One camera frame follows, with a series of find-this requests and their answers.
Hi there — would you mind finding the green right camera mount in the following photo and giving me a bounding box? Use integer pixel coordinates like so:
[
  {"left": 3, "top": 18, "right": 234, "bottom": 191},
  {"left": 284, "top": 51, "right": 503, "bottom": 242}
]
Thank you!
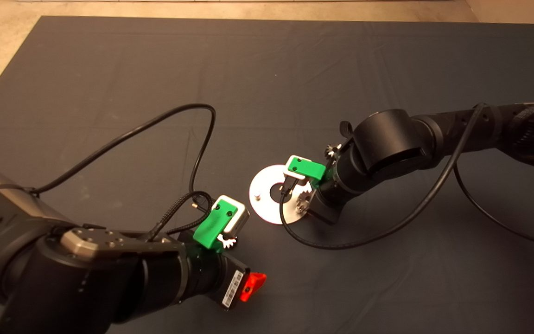
[{"left": 287, "top": 157, "right": 327, "bottom": 182}]

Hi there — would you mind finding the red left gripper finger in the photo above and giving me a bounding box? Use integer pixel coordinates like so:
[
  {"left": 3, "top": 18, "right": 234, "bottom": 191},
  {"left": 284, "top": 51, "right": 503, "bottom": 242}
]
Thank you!
[{"left": 240, "top": 272, "right": 267, "bottom": 303}]

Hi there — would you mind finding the dark grey table cloth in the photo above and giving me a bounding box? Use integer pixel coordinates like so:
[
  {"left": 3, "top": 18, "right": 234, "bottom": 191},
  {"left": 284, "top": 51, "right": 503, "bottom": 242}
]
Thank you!
[{"left": 0, "top": 17, "right": 534, "bottom": 334}]

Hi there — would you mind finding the round metal carrier plate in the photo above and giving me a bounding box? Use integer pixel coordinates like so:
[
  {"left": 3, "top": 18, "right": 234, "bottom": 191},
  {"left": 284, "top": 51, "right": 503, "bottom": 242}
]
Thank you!
[{"left": 249, "top": 165, "right": 312, "bottom": 225}]

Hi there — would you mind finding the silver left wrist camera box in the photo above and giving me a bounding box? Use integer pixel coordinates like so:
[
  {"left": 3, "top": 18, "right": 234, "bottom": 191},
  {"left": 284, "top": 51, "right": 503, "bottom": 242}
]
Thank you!
[{"left": 212, "top": 195, "right": 250, "bottom": 239}]

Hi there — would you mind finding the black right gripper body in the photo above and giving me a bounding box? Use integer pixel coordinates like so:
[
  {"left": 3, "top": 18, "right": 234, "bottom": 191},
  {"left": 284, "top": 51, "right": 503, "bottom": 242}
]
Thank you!
[{"left": 308, "top": 181, "right": 353, "bottom": 225}]

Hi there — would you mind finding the green left camera mount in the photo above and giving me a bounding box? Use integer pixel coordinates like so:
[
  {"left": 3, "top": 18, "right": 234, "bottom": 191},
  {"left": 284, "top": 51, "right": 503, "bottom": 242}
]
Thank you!
[{"left": 193, "top": 199, "right": 239, "bottom": 253}]

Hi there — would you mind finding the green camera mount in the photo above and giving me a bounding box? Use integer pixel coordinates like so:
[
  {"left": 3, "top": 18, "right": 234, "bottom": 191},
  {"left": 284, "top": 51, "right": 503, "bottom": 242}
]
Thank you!
[
  {"left": 287, "top": 157, "right": 327, "bottom": 182},
  {"left": 193, "top": 199, "right": 239, "bottom": 253}
]

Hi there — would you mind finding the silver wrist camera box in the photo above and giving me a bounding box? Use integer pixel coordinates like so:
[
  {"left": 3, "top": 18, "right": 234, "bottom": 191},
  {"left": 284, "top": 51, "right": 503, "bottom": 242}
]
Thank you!
[
  {"left": 283, "top": 154, "right": 312, "bottom": 180},
  {"left": 212, "top": 195, "right": 250, "bottom": 239}
]

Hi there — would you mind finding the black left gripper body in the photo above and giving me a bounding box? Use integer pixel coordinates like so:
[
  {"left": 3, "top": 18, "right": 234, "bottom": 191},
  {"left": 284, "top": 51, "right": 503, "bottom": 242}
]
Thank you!
[{"left": 197, "top": 255, "right": 249, "bottom": 310}]

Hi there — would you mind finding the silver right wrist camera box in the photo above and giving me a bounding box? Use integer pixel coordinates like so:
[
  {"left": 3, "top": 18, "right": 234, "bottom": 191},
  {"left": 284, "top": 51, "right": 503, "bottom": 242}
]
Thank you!
[{"left": 283, "top": 154, "right": 312, "bottom": 180}]

